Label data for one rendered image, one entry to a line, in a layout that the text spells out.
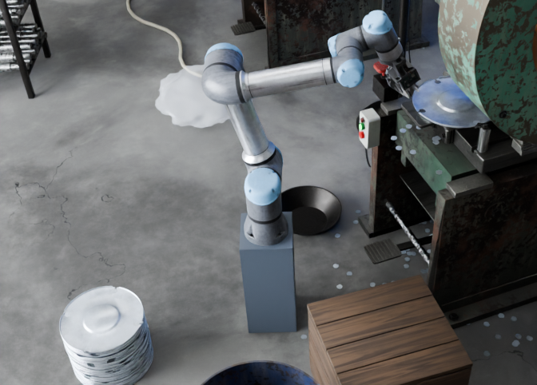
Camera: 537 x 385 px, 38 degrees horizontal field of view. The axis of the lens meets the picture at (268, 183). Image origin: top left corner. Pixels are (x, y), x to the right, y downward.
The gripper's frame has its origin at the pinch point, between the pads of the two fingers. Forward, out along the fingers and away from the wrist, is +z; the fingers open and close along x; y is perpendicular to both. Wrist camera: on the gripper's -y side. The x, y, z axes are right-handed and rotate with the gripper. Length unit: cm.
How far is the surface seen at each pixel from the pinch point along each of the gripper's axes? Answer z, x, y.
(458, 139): 23.4, 6.1, 8.6
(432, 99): 12.6, 7.1, -3.1
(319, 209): 74, -46, -46
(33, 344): 20, -162, -28
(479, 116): 16.3, 14.7, 11.9
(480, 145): 18.8, 8.6, 20.0
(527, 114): -16, 14, 48
